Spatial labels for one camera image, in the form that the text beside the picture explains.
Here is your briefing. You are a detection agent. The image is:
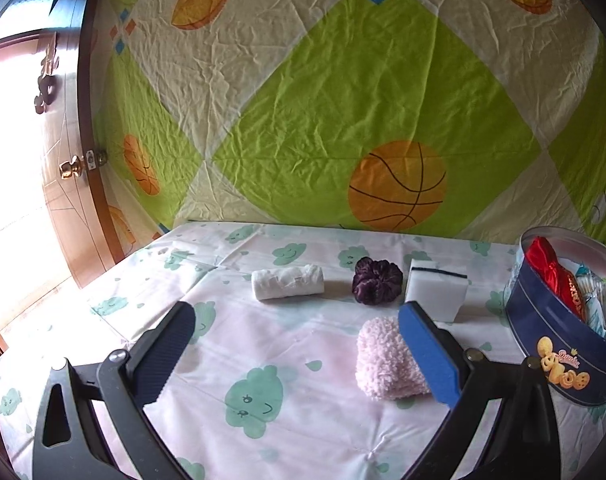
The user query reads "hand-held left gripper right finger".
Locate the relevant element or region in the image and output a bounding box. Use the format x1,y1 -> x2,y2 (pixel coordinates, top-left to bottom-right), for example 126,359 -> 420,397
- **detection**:
398,301 -> 558,480

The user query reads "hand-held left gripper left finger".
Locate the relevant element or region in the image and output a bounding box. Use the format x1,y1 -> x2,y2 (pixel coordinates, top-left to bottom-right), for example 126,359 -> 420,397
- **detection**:
32,301 -> 198,480

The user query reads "pink fluffy cloth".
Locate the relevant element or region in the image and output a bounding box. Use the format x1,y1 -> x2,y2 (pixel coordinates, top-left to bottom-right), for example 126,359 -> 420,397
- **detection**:
356,317 -> 431,402

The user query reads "blue round tin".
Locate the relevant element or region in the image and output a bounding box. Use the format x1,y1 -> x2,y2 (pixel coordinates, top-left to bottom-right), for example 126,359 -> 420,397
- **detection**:
505,226 -> 606,407

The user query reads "red drawstring pouch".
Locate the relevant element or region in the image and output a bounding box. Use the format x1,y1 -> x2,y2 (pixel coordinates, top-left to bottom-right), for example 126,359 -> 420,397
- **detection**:
525,237 -> 586,321

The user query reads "cotton swab pack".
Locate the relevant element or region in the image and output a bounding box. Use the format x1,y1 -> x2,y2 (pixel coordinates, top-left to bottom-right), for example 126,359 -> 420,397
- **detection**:
575,265 -> 606,338

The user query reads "white sponge with dark stripe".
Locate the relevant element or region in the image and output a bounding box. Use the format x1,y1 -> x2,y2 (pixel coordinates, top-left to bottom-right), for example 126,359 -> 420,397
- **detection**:
405,258 -> 470,323

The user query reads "purple velvet scrunchie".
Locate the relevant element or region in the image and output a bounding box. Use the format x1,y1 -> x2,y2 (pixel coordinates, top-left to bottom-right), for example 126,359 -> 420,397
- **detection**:
352,256 -> 404,303

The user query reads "cloud print bedsheet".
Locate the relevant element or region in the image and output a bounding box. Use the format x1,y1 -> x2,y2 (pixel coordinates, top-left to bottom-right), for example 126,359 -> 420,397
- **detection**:
0,220 -> 606,480

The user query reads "rolled white towel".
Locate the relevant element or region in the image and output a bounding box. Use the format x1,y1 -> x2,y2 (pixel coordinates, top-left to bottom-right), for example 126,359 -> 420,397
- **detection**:
251,262 -> 325,302

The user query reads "wooden door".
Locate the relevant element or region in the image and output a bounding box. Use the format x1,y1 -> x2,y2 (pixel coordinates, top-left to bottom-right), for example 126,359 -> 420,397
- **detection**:
0,0 -> 118,356

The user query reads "brass door knob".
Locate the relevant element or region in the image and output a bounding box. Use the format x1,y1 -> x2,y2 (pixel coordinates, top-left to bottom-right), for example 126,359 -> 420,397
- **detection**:
58,157 -> 86,181

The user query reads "green basketball print blanket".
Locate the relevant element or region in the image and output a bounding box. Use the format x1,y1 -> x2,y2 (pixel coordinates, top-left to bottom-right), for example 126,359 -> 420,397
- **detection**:
90,0 -> 606,248

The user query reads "ornate brass door handle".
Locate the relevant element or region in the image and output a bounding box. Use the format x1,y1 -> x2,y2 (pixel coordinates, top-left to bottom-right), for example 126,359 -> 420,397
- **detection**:
33,50 -> 61,116

